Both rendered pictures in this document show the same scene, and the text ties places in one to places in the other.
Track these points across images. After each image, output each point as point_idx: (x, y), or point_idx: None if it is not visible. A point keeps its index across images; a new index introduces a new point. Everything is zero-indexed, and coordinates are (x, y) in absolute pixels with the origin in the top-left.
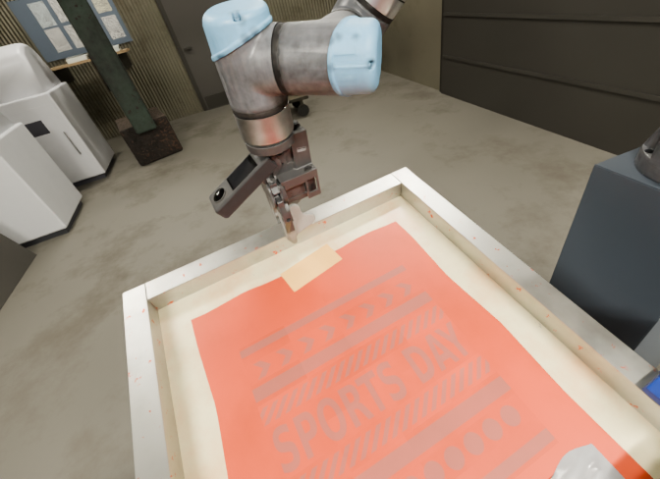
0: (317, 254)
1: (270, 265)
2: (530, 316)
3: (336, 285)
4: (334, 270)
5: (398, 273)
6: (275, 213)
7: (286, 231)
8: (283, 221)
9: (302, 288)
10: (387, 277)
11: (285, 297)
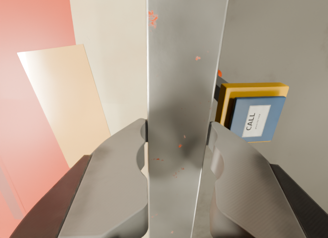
0: (100, 139)
1: (123, 32)
2: None
3: (12, 133)
4: (48, 145)
5: (10, 209)
6: (219, 155)
7: (84, 160)
8: (45, 214)
9: (24, 73)
10: (8, 197)
11: (6, 24)
